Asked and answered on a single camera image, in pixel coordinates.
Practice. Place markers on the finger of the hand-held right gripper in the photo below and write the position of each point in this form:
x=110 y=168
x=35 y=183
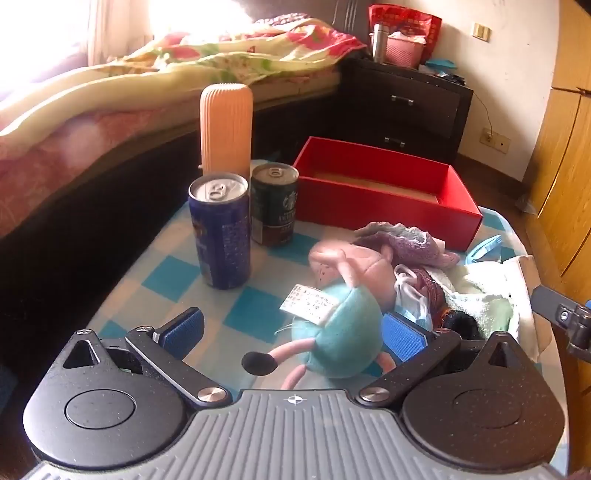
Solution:
x=549 y=309

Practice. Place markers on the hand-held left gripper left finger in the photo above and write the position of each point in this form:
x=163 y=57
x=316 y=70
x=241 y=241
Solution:
x=182 y=330

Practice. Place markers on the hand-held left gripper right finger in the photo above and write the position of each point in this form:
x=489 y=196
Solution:
x=404 y=339

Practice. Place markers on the dark patterned sock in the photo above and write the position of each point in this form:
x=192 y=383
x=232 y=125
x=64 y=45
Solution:
x=434 y=286

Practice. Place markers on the pink pig plush toy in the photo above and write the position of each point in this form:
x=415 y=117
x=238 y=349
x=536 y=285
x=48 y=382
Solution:
x=341 y=323

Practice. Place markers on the light green towel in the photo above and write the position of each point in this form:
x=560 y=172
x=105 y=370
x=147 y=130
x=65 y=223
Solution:
x=485 y=295

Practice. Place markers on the purple knitted hat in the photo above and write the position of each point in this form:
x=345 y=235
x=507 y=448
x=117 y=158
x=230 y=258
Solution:
x=406 y=244

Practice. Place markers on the red cardboard box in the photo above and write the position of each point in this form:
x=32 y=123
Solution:
x=392 y=203

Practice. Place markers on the blue checkered tablecloth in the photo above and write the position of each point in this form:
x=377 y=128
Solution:
x=152 y=277

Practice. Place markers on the blue drink can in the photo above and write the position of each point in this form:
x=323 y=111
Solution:
x=221 y=235

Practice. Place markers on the clear plastic bag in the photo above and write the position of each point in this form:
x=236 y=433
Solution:
x=526 y=205

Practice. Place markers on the wooden wardrobe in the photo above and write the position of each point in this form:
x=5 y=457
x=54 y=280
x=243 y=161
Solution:
x=563 y=161

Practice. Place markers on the dark green drink can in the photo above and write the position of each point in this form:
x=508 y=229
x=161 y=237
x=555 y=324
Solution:
x=274 y=212

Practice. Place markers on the dark wooden bed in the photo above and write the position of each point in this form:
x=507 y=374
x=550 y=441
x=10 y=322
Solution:
x=92 y=194

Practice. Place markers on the dark nightstand drawer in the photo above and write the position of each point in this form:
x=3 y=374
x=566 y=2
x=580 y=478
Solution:
x=425 y=147
x=429 y=108

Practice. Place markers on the orange ribbed bottle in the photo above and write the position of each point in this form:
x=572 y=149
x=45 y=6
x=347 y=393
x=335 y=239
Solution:
x=226 y=129

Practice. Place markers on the dark wooden nightstand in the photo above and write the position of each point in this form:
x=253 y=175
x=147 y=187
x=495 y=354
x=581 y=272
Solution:
x=425 y=124

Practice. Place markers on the small dark object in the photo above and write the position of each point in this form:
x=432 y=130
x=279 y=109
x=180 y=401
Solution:
x=456 y=79

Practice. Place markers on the blue paper item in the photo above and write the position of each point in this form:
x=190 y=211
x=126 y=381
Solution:
x=441 y=67

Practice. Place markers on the floral quilt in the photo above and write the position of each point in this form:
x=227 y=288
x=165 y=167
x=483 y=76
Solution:
x=207 y=50

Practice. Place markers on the pink plastic basket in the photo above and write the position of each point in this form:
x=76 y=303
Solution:
x=404 y=50

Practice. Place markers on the steel thermos flask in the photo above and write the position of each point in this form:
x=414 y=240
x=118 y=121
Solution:
x=379 y=44

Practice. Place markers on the window curtain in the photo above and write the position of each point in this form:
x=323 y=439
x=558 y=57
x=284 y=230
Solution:
x=120 y=32

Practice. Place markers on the red gift bag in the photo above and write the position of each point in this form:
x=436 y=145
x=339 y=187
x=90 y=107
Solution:
x=415 y=21

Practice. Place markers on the wall power outlet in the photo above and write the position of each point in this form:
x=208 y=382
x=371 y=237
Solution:
x=495 y=140

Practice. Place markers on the wall light switch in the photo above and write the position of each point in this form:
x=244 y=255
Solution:
x=481 y=32

